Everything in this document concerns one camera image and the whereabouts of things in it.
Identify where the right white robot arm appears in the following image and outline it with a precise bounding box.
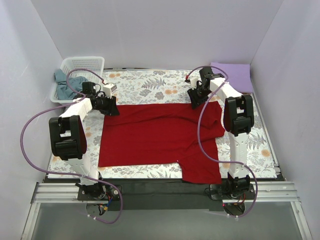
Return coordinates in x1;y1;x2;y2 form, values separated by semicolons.
184;65;255;199

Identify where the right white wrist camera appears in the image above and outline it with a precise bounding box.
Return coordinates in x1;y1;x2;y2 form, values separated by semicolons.
185;75;201;89

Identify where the folded purple t shirt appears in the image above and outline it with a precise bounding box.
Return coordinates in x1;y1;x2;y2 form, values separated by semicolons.
210;62;254;94

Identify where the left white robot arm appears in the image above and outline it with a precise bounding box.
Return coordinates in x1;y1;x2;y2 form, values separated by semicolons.
49;81;120;200

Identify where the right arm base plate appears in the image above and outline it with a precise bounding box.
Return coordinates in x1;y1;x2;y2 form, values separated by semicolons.
208;182;255;200

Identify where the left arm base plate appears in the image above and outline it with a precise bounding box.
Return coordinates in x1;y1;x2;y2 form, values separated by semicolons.
75;183;122;201

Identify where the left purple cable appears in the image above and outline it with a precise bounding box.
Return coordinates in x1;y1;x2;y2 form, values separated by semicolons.
19;68;125;225

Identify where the blue-grey t shirt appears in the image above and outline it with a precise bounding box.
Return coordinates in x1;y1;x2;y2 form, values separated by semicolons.
54;69;88;101

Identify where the purple cable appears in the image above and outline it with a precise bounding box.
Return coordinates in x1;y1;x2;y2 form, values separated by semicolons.
184;65;258;219
19;68;125;225

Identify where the red t shirt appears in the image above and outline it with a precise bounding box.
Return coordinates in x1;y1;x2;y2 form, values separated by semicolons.
98;101;225;184

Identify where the floral tablecloth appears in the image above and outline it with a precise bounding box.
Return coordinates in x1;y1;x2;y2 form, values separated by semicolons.
47;69;278;180

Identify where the aluminium rail frame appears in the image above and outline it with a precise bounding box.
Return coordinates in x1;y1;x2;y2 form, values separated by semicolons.
22;181;312;240

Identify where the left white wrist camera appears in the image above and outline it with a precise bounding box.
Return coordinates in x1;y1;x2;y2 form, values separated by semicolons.
102;83;117;99

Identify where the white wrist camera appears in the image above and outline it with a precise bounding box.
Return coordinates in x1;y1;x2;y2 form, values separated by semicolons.
102;83;117;99
185;75;201;89

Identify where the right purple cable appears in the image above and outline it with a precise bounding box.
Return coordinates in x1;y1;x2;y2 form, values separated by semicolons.
184;65;258;219

